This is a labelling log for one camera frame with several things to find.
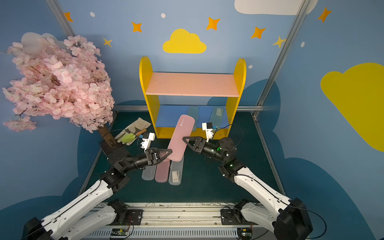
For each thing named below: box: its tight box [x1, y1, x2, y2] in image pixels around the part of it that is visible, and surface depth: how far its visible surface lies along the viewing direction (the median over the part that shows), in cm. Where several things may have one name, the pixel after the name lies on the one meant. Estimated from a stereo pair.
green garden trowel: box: [121, 129, 147, 144], surface depth 107 cm
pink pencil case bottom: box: [167, 114, 196, 162], surface depth 67 cm
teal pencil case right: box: [209, 106, 224, 128], surface depth 103 cm
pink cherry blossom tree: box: [2, 35, 117, 148], surface depth 59 cm
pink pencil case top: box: [155, 151, 170, 183], surface depth 90 cm
